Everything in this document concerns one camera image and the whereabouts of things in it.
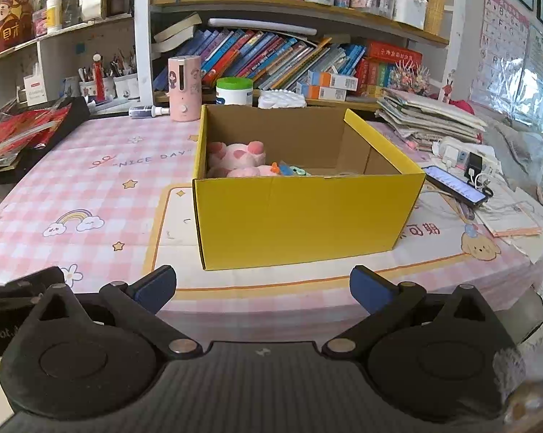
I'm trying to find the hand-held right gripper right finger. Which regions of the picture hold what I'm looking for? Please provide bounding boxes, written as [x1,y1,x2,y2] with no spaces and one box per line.
[321,264,503,362]

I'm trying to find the orange white small box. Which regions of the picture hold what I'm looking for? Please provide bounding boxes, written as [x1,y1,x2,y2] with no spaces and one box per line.
[308,72,359,92]
[296,82,347,102]

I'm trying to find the pink alphabet poster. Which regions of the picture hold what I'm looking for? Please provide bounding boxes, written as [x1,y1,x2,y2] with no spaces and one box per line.
[472,0,531,110]

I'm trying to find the red boxed book set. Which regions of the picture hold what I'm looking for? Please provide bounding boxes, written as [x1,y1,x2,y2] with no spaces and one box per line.
[357,40,423,96]

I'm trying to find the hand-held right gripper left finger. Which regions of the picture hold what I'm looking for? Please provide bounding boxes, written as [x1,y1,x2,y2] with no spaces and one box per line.
[25,264,203,362]

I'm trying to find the white shelf unit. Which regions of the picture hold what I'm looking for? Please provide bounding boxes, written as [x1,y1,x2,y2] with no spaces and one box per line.
[0,13,139,114]

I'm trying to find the red packets in plastic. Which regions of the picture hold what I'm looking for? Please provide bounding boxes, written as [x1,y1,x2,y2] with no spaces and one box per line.
[0,106,72,169]

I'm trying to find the white power strip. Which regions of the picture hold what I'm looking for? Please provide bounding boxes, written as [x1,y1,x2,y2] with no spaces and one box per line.
[431,137,498,170]

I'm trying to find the wooden bookshelf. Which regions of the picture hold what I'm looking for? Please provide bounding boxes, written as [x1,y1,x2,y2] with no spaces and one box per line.
[134,0,457,110]

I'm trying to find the red doll figure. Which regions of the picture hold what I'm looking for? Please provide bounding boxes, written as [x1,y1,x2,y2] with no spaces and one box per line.
[92,54,107,102]

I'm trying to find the grey cloth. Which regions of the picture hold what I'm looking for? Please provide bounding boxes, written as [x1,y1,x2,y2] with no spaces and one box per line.
[483,117,543,200]

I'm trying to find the stack of paper workbooks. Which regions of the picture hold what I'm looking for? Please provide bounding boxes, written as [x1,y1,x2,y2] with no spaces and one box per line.
[375,88,488,150]

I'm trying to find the white tissue box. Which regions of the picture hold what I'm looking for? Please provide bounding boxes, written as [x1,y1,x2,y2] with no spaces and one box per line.
[23,65,47,106]

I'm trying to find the white bar lamp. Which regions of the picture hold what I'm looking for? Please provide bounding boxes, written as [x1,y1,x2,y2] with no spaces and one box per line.
[208,18,318,37]

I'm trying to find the black electronic keyboard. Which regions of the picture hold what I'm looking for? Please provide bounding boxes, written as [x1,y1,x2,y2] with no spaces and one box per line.
[0,97,91,178]

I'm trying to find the loose paper sheets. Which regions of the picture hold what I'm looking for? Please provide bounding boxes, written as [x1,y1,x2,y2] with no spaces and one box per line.
[472,189,543,241]

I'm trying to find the small spray bottle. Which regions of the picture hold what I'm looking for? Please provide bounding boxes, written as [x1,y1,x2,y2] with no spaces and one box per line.
[128,105,170,119]

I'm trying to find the white jar green lid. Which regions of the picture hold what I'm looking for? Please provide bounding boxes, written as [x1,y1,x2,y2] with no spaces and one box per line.
[216,78,254,108]

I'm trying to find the dried flower decoration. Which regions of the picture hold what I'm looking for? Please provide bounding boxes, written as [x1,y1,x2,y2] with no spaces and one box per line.
[389,61,430,96]

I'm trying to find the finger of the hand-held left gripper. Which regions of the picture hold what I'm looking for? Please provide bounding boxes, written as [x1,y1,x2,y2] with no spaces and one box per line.
[0,266,66,310]

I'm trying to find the white bottle yellow label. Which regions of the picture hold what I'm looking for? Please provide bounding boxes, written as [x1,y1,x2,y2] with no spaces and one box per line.
[46,0,64,35]

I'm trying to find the yellow cardboard box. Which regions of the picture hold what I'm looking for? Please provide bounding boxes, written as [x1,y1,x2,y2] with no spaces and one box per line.
[192,104,427,272]

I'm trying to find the thick open book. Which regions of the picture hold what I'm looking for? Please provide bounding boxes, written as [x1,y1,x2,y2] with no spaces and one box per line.
[153,13,204,53]

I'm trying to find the red fortune god box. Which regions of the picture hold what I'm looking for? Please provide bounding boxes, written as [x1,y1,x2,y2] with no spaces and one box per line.
[0,0,36,57]

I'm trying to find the pink plush toy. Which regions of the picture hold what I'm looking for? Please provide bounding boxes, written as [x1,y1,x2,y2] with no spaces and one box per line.
[207,141,277,178]

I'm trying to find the black charger plug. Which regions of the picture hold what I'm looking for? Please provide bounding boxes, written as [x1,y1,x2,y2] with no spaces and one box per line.
[465,152,485,181]

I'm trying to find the row of colourful books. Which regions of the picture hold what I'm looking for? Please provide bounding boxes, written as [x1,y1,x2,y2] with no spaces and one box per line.
[154,27,367,92]

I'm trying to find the black smartphone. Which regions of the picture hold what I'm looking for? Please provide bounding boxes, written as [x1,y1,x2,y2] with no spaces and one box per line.
[422,165,489,211]

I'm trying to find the white pen holder cup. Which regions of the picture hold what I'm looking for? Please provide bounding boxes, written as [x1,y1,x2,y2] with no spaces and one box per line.
[79,78,114,101]
[113,72,140,101]

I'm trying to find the pink humidifier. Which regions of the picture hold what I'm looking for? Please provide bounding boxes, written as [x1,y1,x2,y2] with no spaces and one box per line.
[168,55,203,123]

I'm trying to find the white pen organizer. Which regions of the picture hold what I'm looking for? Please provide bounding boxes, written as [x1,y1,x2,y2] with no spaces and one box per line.
[393,0,428,30]

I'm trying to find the white cotton pad pack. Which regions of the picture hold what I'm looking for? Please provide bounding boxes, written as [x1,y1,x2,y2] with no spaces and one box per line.
[258,90,307,110]

